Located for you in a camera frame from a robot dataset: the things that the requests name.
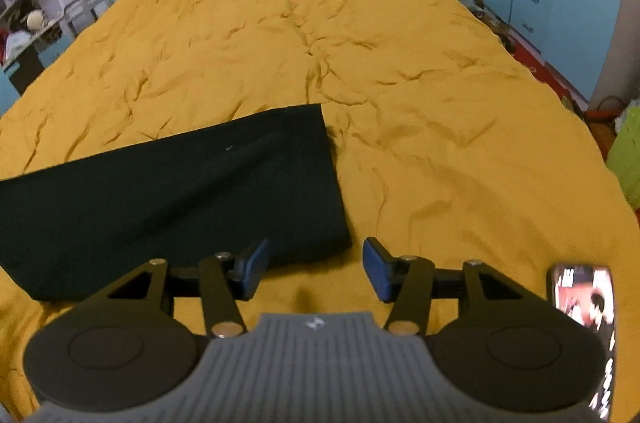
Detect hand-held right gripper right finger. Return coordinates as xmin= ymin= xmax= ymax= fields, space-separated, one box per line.
xmin=362 ymin=237 xmax=548 ymax=337

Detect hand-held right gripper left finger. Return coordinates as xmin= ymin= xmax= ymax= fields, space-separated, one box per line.
xmin=82 ymin=237 xmax=271 ymax=338

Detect black pants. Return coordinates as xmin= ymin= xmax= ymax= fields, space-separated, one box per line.
xmin=0 ymin=103 xmax=353 ymax=303

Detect yellow bedspread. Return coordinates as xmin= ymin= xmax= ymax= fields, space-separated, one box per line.
xmin=0 ymin=0 xmax=638 ymax=423

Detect smartphone with lit screen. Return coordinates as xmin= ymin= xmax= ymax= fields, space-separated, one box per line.
xmin=546 ymin=263 xmax=619 ymax=422

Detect red rug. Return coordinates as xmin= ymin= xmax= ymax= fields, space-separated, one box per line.
xmin=467 ymin=0 xmax=592 ymax=116

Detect green cloth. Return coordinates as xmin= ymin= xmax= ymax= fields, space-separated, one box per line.
xmin=604 ymin=102 xmax=640 ymax=206

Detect grey chair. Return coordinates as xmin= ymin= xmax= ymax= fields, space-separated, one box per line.
xmin=62 ymin=0 xmax=115 ymax=40

